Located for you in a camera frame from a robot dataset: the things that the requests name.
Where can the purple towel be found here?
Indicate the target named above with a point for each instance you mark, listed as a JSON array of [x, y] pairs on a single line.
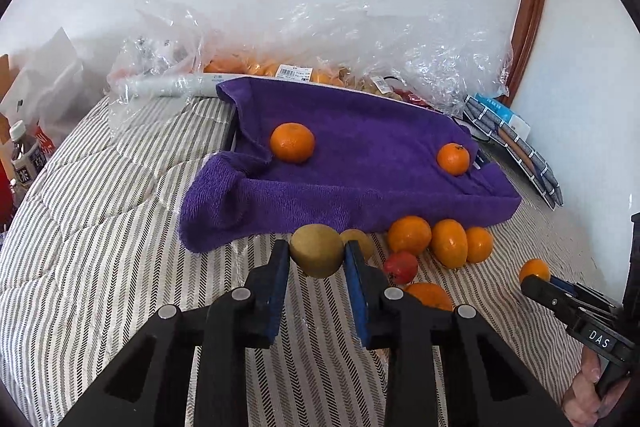
[[375, 147]]

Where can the person's right hand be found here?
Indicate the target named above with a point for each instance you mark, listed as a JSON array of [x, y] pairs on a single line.
[[580, 402]]

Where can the plastic drink bottle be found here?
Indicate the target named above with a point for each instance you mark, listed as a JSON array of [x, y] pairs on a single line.
[[25, 167]]

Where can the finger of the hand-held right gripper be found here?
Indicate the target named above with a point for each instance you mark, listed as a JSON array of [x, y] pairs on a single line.
[[547, 297], [585, 294]]

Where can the white plastic bag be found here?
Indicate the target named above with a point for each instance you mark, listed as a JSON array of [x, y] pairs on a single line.
[[50, 77]]

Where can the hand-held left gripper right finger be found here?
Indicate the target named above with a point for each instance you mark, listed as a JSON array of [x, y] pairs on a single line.
[[357, 297]]

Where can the striped quilted blanket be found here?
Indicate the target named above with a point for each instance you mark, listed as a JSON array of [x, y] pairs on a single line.
[[125, 217]]

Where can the orange mandarin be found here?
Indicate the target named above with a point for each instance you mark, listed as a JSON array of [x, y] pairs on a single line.
[[480, 244], [292, 142], [429, 296], [409, 234], [449, 243], [453, 158], [534, 270]]

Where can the clear bag of brown fruits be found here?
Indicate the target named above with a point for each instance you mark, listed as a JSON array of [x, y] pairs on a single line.
[[375, 83]]

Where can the empty clear plastic bag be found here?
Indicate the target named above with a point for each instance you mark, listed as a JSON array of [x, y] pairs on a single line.
[[160, 42]]

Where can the grey plaid folded cloth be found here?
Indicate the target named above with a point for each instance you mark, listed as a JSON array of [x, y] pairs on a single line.
[[542, 172]]

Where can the brown kiwi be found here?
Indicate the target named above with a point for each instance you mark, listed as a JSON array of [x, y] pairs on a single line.
[[361, 243], [317, 252]]

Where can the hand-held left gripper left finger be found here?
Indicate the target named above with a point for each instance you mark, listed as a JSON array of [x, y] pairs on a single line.
[[277, 292]]

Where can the white wrapped roll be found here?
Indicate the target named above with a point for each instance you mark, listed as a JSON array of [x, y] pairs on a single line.
[[165, 87]]

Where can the clear bag of oranges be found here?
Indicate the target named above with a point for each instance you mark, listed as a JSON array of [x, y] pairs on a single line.
[[260, 68]]

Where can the blue tissue box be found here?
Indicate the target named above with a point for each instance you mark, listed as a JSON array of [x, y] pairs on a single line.
[[505, 114]]

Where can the small red fruit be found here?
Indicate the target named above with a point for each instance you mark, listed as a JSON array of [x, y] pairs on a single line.
[[401, 267]]

